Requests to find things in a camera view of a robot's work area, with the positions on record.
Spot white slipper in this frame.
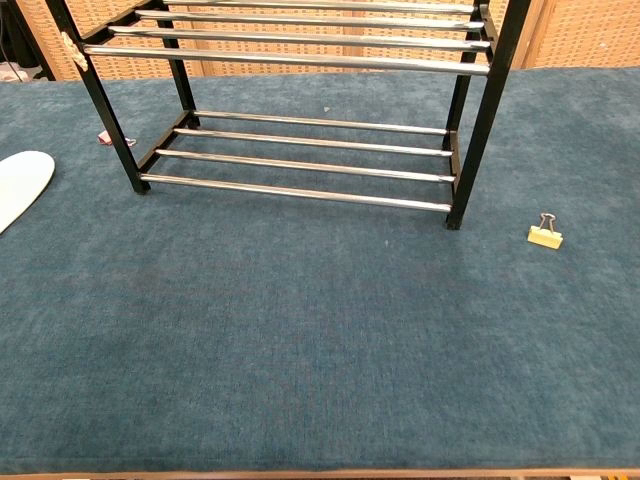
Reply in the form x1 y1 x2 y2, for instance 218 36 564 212
0 151 56 235

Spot blue carpet table cover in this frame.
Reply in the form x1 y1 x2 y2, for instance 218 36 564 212
0 67 640 476

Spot black shoe rack chrome bars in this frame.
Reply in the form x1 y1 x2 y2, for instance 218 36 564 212
44 0 532 231

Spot yellow binder clip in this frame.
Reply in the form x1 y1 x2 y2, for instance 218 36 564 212
528 213 564 250

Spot wicker folding screen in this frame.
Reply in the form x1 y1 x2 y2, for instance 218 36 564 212
14 0 640 84

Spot pink binder clip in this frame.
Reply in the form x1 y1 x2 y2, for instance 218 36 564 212
97 130 137 148

